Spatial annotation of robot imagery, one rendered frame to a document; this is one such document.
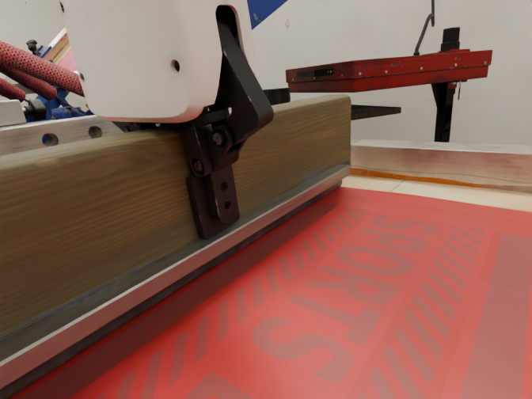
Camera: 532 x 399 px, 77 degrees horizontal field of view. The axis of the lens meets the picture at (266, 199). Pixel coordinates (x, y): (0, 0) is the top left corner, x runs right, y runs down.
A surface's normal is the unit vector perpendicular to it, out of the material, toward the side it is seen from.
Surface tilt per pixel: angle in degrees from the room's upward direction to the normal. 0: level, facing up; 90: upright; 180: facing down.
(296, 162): 91
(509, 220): 0
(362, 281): 0
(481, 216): 0
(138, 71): 93
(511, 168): 90
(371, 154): 90
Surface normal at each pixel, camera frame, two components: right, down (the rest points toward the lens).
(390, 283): -0.08, -0.94
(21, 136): 0.79, 0.14
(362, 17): -0.61, 0.31
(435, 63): 0.41, 0.27
